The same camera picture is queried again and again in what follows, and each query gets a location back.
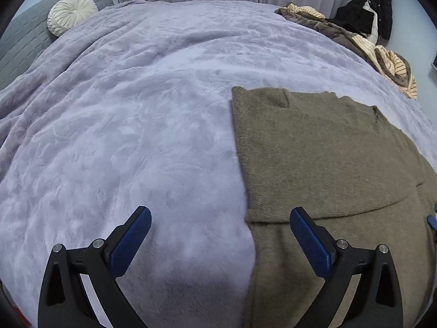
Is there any olive green knit sweater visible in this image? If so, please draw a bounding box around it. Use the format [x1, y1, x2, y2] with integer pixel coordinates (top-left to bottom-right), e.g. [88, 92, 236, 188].
[231, 86, 437, 328]

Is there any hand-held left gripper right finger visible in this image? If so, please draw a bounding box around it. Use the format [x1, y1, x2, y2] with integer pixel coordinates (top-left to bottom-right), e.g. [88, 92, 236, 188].
[290, 207, 404, 328]

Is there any round cream pleated pillow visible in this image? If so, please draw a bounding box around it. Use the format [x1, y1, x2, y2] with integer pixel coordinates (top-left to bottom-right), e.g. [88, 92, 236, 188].
[47, 0, 99, 37]

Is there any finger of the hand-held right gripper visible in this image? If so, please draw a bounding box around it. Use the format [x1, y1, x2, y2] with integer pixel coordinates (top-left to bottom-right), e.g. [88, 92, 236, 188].
[425, 203, 437, 238]

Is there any cream brown striped cloth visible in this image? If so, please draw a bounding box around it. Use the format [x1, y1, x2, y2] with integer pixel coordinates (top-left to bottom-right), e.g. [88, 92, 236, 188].
[275, 3, 418, 100]

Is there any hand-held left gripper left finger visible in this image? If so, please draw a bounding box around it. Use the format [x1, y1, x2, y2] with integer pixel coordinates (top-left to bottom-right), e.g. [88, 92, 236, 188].
[38, 206, 152, 328]

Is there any black hanging jacket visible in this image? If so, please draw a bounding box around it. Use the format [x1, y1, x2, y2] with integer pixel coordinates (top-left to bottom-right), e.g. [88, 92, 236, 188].
[333, 0, 393, 42]

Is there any grey quilted headboard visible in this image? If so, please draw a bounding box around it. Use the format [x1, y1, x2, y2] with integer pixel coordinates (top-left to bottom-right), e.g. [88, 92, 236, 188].
[0, 0, 115, 91]

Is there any lavender plush blanket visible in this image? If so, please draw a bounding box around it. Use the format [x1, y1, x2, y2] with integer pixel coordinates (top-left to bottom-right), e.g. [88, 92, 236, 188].
[0, 0, 437, 328]

